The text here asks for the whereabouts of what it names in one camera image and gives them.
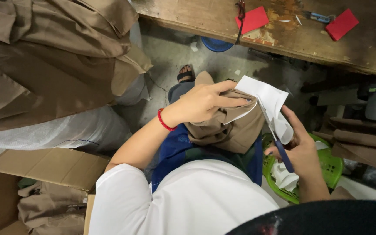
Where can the person's right hand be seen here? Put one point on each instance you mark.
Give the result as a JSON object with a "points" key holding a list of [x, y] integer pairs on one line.
{"points": [[305, 156]]}

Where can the person's left hand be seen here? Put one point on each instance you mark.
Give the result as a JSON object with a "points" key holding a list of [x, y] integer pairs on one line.
{"points": [[194, 104]]}

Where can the brown garments in box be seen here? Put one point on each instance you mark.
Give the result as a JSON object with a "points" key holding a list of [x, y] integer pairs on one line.
{"points": [[51, 205]]}

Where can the blue plastic stool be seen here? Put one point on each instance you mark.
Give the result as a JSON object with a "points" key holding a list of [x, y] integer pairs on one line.
{"points": [[216, 45]]}

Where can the white sheet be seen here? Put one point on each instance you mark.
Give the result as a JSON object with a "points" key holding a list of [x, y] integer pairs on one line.
{"points": [[367, 192]]}

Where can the brown garment piece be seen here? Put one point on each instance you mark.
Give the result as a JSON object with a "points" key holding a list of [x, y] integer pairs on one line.
{"points": [[233, 133]]}

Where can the stack of brown fabric pieces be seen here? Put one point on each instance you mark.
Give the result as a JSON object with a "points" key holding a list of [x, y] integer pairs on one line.
{"points": [[364, 140]]}

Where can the blue thread snips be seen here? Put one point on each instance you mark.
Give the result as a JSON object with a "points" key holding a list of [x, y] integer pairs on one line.
{"points": [[318, 17]]}

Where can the green plastic basket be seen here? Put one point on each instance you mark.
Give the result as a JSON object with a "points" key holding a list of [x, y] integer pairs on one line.
{"points": [[330, 166]]}

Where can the white fabric piece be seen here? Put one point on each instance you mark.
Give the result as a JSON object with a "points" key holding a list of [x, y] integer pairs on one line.
{"points": [[266, 93]]}

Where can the white woven sack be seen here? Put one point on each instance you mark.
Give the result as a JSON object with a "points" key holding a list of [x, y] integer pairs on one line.
{"points": [[77, 130]]}

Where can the white fabric scraps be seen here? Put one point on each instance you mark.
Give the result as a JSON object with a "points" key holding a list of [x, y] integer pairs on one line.
{"points": [[282, 179]]}

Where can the white shirt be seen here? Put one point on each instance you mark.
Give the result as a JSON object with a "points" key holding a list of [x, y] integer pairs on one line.
{"points": [[181, 202]]}

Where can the red card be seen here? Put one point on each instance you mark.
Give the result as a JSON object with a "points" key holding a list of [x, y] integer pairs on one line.
{"points": [[252, 19], [342, 24]]}

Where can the cardboard box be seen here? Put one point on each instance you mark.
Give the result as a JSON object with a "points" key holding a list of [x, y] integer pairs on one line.
{"points": [[44, 166]]}

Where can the black sandal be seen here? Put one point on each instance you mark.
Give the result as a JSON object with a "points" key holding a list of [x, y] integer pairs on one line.
{"points": [[185, 75]]}

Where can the pile of brown fabric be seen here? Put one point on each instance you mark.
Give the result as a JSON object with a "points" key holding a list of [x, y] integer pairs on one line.
{"points": [[44, 55]]}

